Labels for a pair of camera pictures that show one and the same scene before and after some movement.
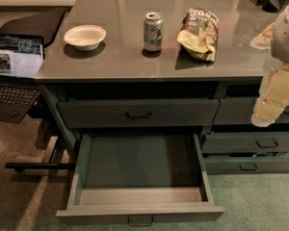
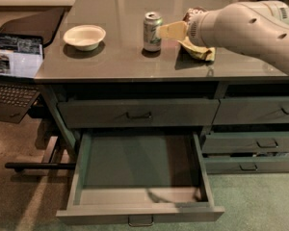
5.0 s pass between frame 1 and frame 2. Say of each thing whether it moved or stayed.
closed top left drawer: stayed
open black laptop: stayed
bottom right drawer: stayed
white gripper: moved
